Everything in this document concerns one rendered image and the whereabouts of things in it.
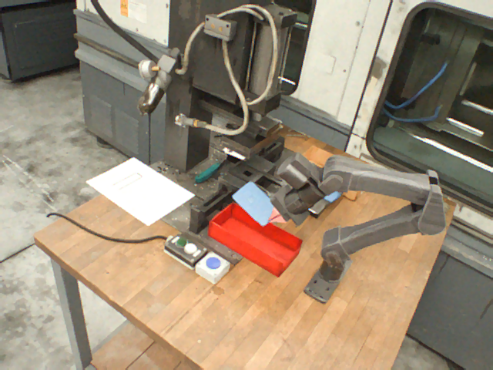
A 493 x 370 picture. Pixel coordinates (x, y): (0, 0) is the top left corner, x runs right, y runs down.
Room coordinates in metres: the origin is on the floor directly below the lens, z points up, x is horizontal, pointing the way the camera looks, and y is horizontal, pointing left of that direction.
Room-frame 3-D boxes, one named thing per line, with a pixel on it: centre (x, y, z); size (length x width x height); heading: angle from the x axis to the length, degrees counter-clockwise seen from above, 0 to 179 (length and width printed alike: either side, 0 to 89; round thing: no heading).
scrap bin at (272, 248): (0.90, -0.05, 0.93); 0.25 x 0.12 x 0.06; 62
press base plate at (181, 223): (1.21, 0.05, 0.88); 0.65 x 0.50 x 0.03; 152
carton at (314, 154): (1.31, -0.32, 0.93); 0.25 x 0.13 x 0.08; 62
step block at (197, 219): (0.94, 0.11, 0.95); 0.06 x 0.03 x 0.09; 152
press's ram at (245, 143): (1.17, 0.06, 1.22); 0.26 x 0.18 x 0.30; 62
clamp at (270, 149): (1.33, -0.06, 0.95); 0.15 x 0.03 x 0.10; 152
